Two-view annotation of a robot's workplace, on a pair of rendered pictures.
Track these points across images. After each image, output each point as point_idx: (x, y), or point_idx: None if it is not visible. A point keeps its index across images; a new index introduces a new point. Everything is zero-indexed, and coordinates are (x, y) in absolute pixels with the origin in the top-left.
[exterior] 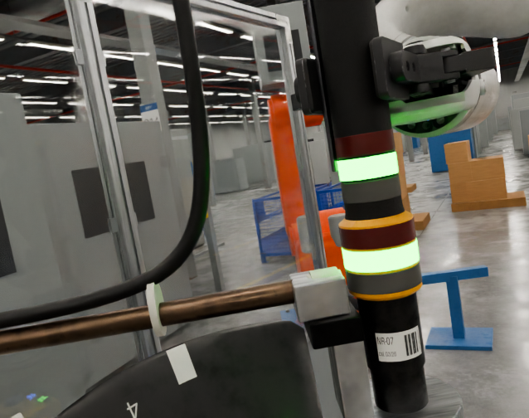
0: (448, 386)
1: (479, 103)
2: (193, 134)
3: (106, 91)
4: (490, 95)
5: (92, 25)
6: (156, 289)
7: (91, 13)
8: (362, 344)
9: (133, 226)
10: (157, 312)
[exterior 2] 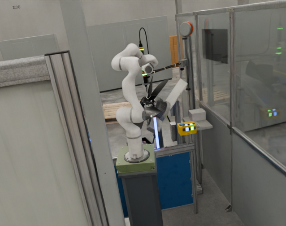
0: (143, 84)
1: (142, 70)
2: None
3: (231, 41)
4: (143, 70)
5: (230, 24)
6: (153, 71)
7: (231, 21)
8: None
9: (231, 75)
10: (153, 71)
